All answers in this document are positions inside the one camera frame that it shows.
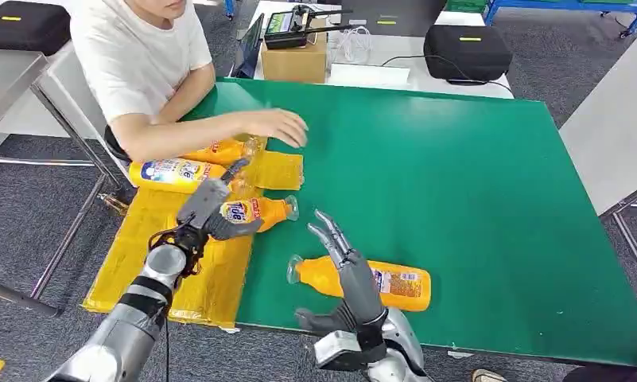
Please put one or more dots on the person's right hand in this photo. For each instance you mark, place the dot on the person's right hand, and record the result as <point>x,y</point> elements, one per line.
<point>276,125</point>

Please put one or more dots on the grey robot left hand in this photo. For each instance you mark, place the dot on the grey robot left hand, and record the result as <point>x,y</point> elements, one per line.
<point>202,203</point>

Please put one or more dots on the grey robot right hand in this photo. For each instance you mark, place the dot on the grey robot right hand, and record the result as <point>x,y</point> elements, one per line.
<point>360,287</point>

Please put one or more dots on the orange drink bottle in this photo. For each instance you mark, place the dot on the orange drink bottle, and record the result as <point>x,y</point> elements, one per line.
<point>318,277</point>
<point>176,175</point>
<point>268,211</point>
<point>220,151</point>

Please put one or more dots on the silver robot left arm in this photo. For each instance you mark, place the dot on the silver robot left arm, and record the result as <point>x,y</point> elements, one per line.
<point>128,327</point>

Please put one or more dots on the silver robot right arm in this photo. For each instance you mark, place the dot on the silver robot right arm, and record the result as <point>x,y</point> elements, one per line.
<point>402,343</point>

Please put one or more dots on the brown cardboard box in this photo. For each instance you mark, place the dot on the brown cardboard box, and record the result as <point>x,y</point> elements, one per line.
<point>294,63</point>

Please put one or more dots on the dark laptop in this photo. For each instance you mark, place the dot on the dark laptop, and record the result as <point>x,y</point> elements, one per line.
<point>249,50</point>

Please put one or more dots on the brass table foot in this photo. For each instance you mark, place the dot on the brass table foot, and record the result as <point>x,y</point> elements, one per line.
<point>112,203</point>

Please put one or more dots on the black remote controller with antennas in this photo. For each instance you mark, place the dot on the black remote controller with antennas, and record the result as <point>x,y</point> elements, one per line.
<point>284,26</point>

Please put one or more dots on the black stool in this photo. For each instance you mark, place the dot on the black stool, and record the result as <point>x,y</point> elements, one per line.
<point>115,150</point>

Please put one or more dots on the flat white box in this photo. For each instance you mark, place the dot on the flat white box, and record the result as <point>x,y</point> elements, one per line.
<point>368,75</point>

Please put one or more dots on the white table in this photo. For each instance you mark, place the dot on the white table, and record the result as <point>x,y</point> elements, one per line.
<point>397,50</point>

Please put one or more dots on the green table mat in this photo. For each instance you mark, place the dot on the green table mat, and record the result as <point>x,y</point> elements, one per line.
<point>481,211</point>

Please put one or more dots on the pale shoe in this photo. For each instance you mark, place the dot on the pale shoe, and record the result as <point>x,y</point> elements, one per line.
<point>486,376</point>

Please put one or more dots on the person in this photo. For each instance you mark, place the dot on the person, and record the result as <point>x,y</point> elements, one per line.
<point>134,58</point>

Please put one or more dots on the black case with yellow label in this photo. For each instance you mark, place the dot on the black case with yellow label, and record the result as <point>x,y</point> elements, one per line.
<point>25,26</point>
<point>386,13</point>
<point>465,53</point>

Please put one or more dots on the green crate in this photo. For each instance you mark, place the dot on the green crate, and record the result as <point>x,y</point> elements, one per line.
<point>465,5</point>

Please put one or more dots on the grey table with metal legs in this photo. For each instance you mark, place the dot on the grey table with metal legs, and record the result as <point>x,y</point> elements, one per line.
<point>608,132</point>

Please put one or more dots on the blue metal rack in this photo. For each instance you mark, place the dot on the blue metal rack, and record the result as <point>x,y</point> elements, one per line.
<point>560,5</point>

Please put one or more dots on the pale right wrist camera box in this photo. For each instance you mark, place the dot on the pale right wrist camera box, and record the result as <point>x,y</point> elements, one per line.
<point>336,350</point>

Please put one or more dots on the steel frame table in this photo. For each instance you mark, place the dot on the steel frame table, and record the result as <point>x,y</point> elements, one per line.
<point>4,79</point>

